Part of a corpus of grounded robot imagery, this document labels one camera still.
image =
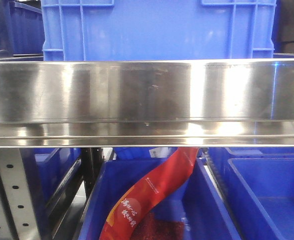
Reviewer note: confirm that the blue bin lower centre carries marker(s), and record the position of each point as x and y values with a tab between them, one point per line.
193	212

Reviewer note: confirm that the blue bin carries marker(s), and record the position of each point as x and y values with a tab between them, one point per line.
193	212
52	165
258	185

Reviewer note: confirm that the blue bin lower left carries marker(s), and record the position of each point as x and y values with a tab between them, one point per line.
52	165

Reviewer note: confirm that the blue bin lower right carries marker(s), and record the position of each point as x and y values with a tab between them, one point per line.
258	185

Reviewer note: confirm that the red snack bag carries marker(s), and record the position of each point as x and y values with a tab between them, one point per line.
147	192

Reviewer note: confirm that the blue crate on shelf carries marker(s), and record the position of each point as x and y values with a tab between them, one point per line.
136	30

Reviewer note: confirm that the perforated metal upright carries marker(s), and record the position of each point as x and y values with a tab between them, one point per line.
17	214

